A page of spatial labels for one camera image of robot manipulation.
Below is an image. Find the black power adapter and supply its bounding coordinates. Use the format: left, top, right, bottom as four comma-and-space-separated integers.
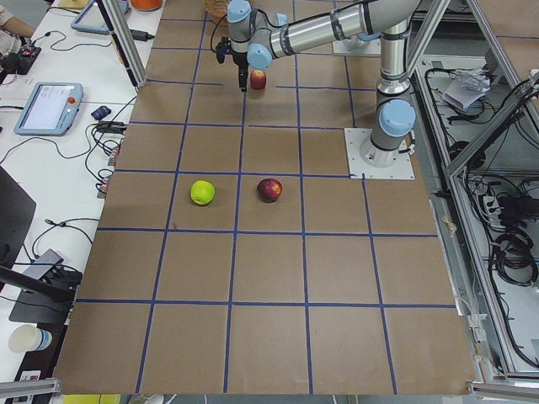
130, 29, 155, 42

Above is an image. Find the dark red apple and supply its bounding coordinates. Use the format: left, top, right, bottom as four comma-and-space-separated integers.
257, 178, 283, 203

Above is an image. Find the aluminium frame post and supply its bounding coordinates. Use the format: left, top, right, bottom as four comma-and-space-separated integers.
97, 0, 147, 88

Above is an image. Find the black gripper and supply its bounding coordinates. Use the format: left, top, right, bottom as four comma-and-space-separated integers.
233, 52, 248, 92

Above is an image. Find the teach pendant far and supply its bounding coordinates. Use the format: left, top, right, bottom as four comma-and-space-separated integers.
70, 1, 109, 35

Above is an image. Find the orange round object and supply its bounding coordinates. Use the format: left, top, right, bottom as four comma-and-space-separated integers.
130, 0, 163, 12

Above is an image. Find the teach pendant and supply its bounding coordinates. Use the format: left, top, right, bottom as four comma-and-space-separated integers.
70, 1, 109, 35
13, 82, 84, 136

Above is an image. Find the wicker basket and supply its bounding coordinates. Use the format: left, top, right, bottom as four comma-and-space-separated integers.
204, 0, 229, 26

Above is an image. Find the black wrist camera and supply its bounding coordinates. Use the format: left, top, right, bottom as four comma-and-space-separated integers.
215, 36, 232, 64

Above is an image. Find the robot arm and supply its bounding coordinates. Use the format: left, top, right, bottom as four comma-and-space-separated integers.
215, 0, 419, 168

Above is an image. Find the red yellow apple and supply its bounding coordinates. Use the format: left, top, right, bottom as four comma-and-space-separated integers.
249, 69, 267, 90

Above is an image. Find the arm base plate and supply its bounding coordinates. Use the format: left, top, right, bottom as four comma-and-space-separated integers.
332, 36, 381, 57
344, 128, 415, 180

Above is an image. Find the dark blue pouch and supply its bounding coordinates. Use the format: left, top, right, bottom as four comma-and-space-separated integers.
91, 105, 111, 120

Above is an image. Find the green apple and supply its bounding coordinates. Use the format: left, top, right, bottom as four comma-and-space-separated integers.
189, 179, 216, 205

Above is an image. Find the white paper cup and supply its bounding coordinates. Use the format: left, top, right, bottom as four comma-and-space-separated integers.
8, 324, 53, 353

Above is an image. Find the teach pendant near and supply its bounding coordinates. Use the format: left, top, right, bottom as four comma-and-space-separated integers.
13, 82, 84, 136

